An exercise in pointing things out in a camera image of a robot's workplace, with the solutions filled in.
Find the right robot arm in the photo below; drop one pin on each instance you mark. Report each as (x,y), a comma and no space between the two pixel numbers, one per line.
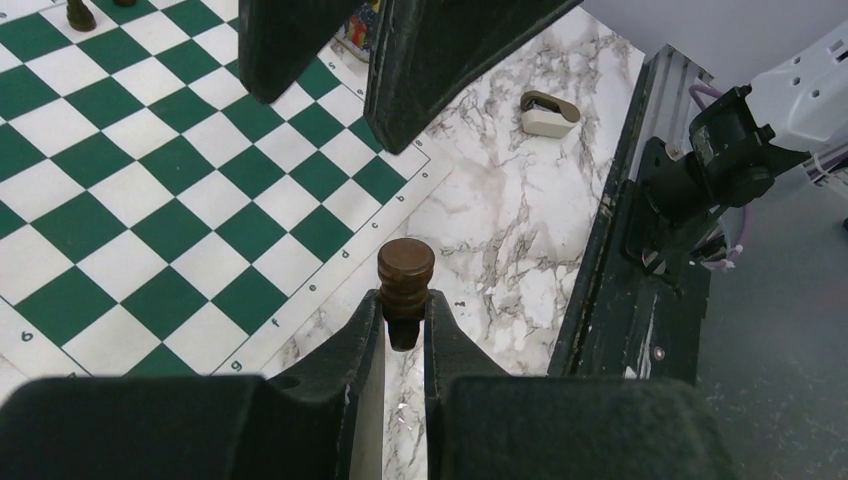
(740,144)

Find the green white chess board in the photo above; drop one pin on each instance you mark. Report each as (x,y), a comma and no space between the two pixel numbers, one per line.
(157,219)

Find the dark chess piece on board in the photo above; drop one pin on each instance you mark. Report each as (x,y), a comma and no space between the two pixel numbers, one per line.
(79,16)

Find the dark brown chess piece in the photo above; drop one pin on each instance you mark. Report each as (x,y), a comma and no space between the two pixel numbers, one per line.
(405,267)

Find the black mounting rail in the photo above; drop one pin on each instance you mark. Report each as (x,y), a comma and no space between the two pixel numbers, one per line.
(619,320)

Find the beige black small device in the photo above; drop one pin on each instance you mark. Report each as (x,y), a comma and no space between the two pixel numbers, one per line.
(547,116)

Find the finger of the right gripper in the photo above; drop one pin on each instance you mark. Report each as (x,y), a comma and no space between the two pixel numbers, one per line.
(277,40)
(426,52)

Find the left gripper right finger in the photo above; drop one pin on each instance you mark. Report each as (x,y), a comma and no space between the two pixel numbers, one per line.
(483,423)

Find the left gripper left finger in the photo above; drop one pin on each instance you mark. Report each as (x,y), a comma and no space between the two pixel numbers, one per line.
(319,419)

